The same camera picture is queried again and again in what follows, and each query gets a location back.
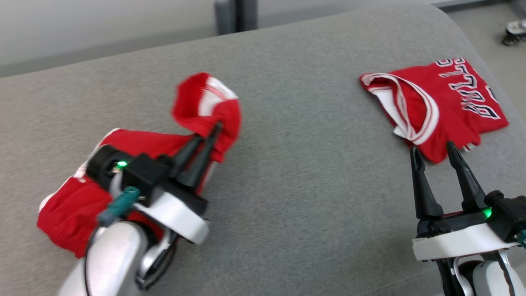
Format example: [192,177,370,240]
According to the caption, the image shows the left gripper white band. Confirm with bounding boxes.
[135,121,224,246]

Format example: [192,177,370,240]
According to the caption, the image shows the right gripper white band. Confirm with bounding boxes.
[410,141,520,262]

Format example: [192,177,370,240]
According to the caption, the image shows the grey metal partition post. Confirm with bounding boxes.
[215,0,258,36]

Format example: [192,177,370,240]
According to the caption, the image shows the red white basketball jersey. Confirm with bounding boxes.
[359,57,510,164]

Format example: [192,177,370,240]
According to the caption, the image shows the red white striped shorts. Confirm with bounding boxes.
[37,72,243,259]

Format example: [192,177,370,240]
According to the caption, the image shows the white black caster wheel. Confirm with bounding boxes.
[502,19,526,47]

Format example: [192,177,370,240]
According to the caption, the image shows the grey partition base rail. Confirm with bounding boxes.
[431,0,509,9]

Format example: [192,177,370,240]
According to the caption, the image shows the teal left camera cable connector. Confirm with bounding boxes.
[97,186,141,228]

